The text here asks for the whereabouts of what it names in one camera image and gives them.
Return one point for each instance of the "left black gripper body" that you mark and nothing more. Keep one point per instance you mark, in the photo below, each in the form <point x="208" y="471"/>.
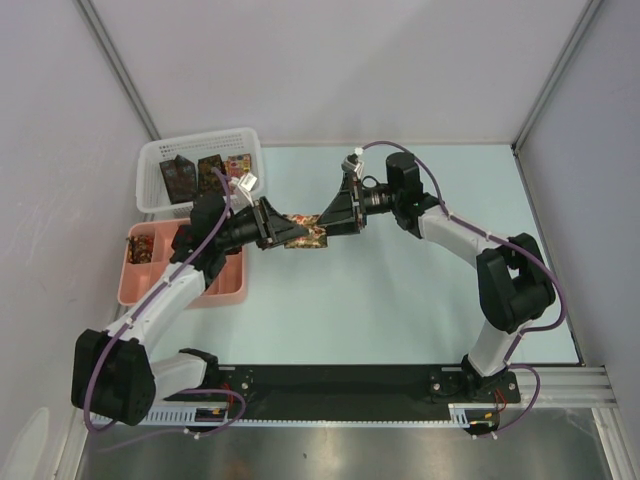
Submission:
<point x="246" y="229"/>

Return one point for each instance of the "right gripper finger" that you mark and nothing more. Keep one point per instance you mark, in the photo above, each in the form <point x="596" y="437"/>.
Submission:
<point x="341" y="210"/>
<point x="342" y="227"/>

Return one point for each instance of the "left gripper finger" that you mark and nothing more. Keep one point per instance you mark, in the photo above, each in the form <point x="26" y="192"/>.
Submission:
<point x="270" y="216"/>
<point x="284" y="233"/>

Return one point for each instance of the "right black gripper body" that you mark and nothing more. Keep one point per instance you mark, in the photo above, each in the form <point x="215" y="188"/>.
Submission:
<point x="370" y="201"/>

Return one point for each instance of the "brown patterned long tie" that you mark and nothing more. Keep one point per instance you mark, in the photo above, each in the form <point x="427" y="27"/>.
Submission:
<point x="316" y="237"/>

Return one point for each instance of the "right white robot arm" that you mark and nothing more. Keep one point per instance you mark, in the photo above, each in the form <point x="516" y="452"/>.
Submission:
<point x="514" y="285"/>

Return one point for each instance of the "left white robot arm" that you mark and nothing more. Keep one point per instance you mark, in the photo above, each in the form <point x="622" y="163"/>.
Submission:
<point x="129" y="341"/>

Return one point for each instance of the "dark brown folded tie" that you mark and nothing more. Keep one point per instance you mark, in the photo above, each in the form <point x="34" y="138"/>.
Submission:
<point x="207" y="181"/>

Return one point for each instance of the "red colourful folded tie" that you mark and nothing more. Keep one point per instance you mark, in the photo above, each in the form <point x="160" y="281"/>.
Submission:
<point x="237" y="166"/>

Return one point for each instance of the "dark floral folded tie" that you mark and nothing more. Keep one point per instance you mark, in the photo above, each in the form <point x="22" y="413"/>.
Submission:
<point x="179" y="176"/>

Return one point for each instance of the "white plastic basket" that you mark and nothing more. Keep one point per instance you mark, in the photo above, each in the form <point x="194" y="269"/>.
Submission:
<point x="151" y="194"/>

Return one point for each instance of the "pink compartment tray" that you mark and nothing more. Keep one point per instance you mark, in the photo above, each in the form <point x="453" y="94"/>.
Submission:
<point x="229" y="288"/>

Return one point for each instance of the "red gold rolled tie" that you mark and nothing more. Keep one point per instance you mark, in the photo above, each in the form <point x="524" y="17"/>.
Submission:
<point x="140" y="249"/>

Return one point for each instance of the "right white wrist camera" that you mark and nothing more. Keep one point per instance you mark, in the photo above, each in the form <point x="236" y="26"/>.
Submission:
<point x="352" y="164"/>

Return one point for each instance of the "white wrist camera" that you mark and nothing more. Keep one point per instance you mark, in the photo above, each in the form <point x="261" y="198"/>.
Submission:
<point x="242" y="188"/>
<point x="352" y="164"/>

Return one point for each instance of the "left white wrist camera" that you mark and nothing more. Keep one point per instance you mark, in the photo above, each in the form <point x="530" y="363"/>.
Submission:
<point x="242" y="188"/>

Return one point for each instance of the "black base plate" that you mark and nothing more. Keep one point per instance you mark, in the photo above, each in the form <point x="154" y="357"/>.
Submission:
<point x="362" y="387"/>

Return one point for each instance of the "white cable duct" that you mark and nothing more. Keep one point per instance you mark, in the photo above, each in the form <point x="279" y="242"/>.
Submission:
<point x="428" y="416"/>

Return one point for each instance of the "aluminium frame rail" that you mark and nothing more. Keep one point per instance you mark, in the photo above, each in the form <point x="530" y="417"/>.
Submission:
<point x="570" y="385"/>

